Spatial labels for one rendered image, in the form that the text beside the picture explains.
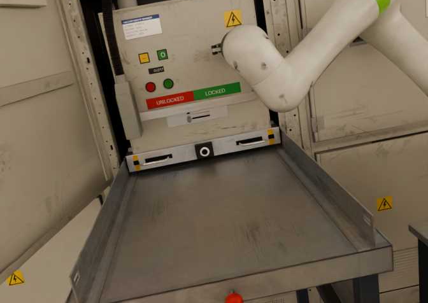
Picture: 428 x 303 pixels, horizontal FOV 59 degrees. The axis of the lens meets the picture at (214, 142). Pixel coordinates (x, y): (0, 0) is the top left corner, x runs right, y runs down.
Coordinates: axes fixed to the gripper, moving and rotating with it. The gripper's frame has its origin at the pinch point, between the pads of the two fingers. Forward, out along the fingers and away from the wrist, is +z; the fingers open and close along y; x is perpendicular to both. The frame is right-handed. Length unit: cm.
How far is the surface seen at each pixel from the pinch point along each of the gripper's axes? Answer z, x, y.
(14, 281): 3, -69, -91
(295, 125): 3.9, -31.7, 19.4
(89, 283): -57, -38, -42
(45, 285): 3, -73, -81
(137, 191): -12, -38, -37
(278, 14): 4.0, 6.4, 18.3
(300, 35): 3.9, -1.5, 25.0
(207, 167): -2.4, -38.1, -13.7
